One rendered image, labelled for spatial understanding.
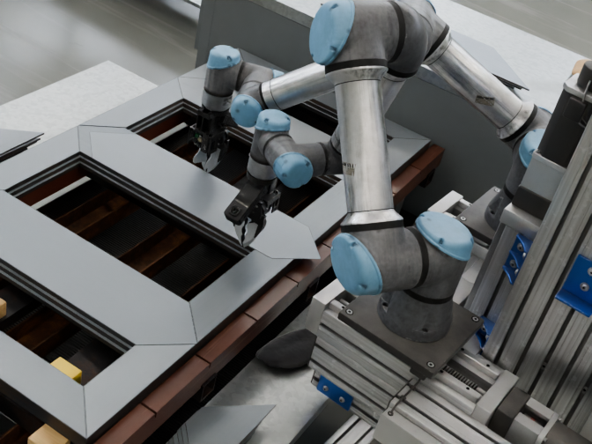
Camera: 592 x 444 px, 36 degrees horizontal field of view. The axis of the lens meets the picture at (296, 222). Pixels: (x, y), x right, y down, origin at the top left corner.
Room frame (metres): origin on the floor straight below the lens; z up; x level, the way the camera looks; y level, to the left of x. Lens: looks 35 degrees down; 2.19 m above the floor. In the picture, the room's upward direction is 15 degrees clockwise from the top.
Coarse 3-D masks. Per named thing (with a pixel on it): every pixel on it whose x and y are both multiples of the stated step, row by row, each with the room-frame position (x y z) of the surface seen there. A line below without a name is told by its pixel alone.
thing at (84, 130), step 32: (96, 128) 2.07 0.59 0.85; (128, 128) 2.12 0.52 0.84; (64, 160) 1.89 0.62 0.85; (96, 160) 1.92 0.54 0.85; (128, 192) 1.86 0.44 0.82; (192, 224) 1.79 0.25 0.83; (32, 288) 1.42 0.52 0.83; (96, 320) 1.36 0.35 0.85; (224, 320) 1.46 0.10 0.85; (192, 352) 1.35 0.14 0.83; (0, 384) 1.14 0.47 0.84
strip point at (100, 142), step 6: (90, 132) 2.04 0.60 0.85; (96, 132) 2.05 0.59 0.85; (102, 132) 2.06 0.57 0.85; (90, 138) 2.01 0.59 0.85; (96, 138) 2.02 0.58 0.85; (102, 138) 2.03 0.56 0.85; (108, 138) 2.04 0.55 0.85; (114, 138) 2.04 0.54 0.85; (120, 138) 2.05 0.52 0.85; (126, 138) 2.06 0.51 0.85; (96, 144) 1.99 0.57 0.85; (102, 144) 2.00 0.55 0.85; (108, 144) 2.01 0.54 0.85; (114, 144) 2.01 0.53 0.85; (96, 150) 1.97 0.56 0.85; (102, 150) 1.97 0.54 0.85
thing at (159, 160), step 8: (152, 152) 2.02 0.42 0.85; (160, 152) 2.03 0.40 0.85; (168, 152) 2.04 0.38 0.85; (136, 160) 1.97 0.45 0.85; (144, 160) 1.98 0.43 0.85; (152, 160) 1.99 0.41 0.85; (160, 160) 2.00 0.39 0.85; (168, 160) 2.00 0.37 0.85; (176, 160) 2.01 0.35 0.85; (128, 168) 1.92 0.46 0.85; (136, 168) 1.93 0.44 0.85; (144, 168) 1.94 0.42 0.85; (152, 168) 1.95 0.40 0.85; (160, 168) 1.96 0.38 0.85; (128, 176) 1.89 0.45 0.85; (136, 176) 1.90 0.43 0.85; (144, 176) 1.91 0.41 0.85; (152, 176) 1.91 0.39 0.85
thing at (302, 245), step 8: (304, 232) 1.84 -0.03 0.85; (296, 240) 1.80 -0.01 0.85; (304, 240) 1.81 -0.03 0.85; (312, 240) 1.82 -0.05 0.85; (288, 248) 1.76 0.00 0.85; (296, 248) 1.77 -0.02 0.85; (304, 248) 1.77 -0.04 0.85; (312, 248) 1.78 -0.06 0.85; (272, 256) 1.71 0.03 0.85; (280, 256) 1.72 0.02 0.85; (288, 256) 1.73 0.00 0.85; (296, 256) 1.74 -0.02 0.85; (304, 256) 1.74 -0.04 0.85
